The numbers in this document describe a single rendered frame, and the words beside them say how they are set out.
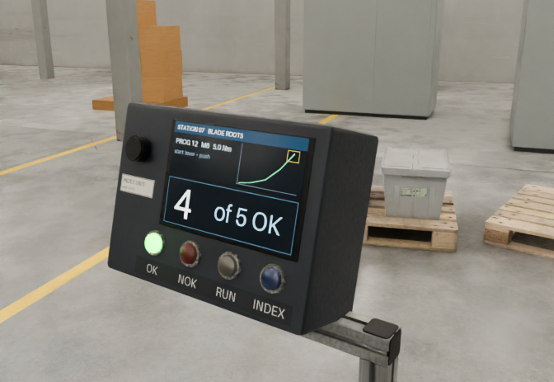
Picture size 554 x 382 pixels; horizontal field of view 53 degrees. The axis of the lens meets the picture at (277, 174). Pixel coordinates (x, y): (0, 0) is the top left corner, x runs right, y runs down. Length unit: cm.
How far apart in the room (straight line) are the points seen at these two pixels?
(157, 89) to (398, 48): 348
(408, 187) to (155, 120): 295
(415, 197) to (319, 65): 480
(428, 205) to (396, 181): 24
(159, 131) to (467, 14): 1230
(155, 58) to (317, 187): 797
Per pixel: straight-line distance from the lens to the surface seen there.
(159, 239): 60
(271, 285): 51
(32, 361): 259
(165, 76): 839
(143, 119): 62
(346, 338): 58
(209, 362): 240
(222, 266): 54
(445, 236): 345
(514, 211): 389
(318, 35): 803
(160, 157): 60
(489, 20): 1279
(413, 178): 346
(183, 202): 57
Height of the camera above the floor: 134
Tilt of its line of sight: 16 degrees down
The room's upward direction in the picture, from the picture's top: straight up
